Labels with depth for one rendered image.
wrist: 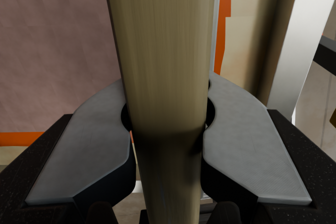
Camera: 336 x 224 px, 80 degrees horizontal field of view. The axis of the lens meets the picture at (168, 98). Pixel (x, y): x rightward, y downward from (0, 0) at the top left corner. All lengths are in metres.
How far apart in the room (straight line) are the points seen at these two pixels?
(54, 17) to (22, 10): 0.04
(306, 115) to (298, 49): 1.56
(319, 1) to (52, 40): 0.29
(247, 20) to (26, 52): 0.28
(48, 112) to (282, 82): 0.33
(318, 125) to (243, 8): 1.71
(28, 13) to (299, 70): 0.32
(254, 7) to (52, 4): 0.23
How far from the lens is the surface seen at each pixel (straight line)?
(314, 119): 1.87
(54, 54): 0.31
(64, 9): 0.28
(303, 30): 0.25
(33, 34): 0.31
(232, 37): 0.27
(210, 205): 0.62
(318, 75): 1.64
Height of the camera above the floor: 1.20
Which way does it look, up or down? 57 degrees down
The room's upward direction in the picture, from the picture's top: 177 degrees counter-clockwise
